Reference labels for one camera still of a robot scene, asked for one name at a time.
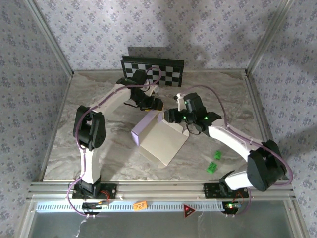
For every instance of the aluminium mounting rail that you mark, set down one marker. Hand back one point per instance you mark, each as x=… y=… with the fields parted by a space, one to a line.
x=158 y=189

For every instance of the red triangle sticker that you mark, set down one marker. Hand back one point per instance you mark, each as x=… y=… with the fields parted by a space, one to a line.
x=188 y=211

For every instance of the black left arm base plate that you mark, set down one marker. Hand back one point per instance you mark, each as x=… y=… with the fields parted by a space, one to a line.
x=110 y=192

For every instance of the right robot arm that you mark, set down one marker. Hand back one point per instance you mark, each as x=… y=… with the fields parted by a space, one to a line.
x=265 y=166

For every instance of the black and white checkerboard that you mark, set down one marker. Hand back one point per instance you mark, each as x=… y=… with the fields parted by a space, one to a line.
x=171 y=74

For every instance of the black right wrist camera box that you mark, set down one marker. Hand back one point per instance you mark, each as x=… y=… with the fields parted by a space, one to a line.
x=196 y=102

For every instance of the aluminium side rail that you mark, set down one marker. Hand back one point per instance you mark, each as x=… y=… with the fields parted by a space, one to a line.
x=257 y=106
x=55 y=124

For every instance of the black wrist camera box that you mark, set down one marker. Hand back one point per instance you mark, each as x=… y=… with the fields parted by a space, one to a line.
x=196 y=102
x=140 y=77

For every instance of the small green block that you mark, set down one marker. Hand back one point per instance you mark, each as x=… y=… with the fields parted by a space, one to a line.
x=217 y=154

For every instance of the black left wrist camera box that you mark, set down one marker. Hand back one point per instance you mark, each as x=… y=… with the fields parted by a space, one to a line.
x=140 y=77

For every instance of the black controller board with LEDs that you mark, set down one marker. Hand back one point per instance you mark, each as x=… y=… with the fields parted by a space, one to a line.
x=231 y=207

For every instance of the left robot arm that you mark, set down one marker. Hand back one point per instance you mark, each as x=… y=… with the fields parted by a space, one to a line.
x=90 y=129

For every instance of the grey metal shelf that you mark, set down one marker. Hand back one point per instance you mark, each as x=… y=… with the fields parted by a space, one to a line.
x=158 y=225

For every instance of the orange label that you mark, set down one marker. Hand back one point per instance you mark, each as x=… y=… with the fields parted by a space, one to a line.
x=140 y=206

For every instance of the aluminium frame post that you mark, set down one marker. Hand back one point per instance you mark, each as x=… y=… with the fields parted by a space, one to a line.
x=52 y=42

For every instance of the large green block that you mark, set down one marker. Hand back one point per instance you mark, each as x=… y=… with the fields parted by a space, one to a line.
x=212 y=167

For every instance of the white and lilac paper box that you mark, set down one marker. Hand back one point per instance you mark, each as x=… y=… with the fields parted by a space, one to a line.
x=161 y=141

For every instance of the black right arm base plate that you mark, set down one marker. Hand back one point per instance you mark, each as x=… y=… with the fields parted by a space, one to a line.
x=210 y=191

